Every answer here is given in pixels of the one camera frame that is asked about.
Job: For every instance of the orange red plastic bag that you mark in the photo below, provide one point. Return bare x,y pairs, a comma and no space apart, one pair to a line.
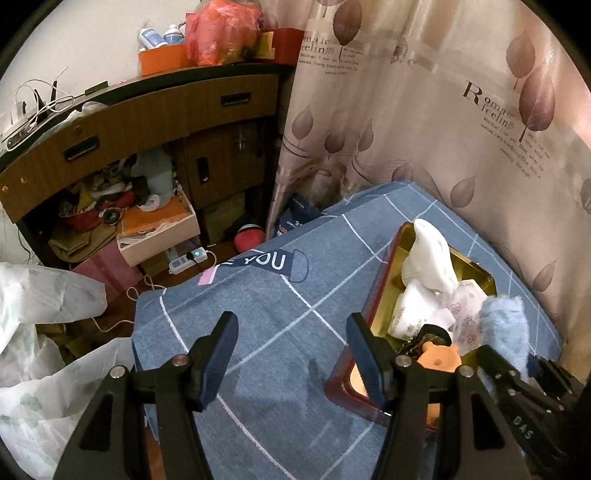
222,32

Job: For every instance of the dark patterned brown sock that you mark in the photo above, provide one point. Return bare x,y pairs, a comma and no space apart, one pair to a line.
428,333

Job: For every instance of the red and gold tin box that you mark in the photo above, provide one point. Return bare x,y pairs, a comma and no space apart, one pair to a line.
391,316

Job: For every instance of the beige leaf print curtain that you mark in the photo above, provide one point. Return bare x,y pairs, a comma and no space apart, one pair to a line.
478,103

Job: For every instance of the blue checked tablecloth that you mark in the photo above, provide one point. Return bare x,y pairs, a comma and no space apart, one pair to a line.
272,419

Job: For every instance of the white long sock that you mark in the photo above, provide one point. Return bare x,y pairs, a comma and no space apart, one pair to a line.
415,307

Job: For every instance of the orange rubber pig toy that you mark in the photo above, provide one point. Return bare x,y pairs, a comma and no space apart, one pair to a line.
436,359

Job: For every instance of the dark blue packet on floor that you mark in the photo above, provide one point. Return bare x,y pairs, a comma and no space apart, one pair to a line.
296,212

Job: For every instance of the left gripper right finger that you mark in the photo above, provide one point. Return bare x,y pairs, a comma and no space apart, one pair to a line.
474,440

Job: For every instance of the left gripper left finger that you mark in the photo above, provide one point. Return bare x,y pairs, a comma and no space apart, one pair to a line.
109,439

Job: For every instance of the white plastic bag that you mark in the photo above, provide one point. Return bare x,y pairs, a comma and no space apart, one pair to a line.
42,398

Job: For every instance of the white blue bottle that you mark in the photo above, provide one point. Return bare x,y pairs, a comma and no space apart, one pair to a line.
150,38

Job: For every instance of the orange box on cabinet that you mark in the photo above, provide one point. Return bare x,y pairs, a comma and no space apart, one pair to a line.
169,57

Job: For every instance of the pink paper strip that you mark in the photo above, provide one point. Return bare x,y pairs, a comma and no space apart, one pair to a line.
207,277

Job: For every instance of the navy love you face mask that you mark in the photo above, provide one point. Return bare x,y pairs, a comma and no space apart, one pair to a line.
291,264

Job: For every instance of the light blue fluffy sock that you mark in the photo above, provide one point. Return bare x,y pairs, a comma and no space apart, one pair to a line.
503,326

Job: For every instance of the red box on cabinet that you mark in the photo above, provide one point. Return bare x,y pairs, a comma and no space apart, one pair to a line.
280,46

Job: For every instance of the brown wooden cabinet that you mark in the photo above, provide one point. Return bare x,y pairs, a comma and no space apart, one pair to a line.
135,116

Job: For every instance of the open drawer with clutter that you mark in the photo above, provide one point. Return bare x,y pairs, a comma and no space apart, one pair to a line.
143,235

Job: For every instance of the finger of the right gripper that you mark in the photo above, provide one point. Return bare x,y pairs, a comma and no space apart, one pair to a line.
526,409
554,379

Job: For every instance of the white power strip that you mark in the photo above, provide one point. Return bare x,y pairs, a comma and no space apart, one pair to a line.
187,261

